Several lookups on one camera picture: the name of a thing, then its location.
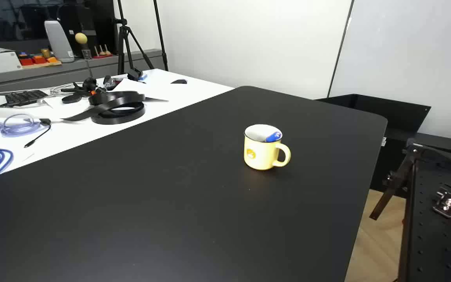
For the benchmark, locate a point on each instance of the black perforated side table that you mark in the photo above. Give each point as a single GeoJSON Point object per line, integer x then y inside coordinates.
{"type": "Point", "coordinates": [427, 238]}

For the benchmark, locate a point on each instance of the yellow ball microphone stand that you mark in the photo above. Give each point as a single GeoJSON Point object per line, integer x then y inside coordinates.
{"type": "Point", "coordinates": [82, 40]}

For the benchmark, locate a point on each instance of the black keyboard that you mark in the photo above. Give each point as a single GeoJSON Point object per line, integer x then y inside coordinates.
{"type": "Point", "coordinates": [24, 98]}

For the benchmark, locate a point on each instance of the black computer mouse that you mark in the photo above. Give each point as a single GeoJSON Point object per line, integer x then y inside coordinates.
{"type": "Point", "coordinates": [179, 82]}

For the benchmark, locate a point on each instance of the black storage bin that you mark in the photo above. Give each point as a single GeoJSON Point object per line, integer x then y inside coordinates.
{"type": "Point", "coordinates": [403, 123]}

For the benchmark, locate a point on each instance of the yellow enamel mug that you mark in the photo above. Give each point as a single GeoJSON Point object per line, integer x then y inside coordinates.
{"type": "Point", "coordinates": [266, 156]}

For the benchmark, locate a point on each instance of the black camera tripod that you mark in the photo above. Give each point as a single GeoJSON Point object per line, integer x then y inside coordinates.
{"type": "Point", "coordinates": [125, 53]}

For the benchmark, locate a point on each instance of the blue marker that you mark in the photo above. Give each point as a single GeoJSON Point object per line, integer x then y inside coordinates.
{"type": "Point", "coordinates": [275, 137]}

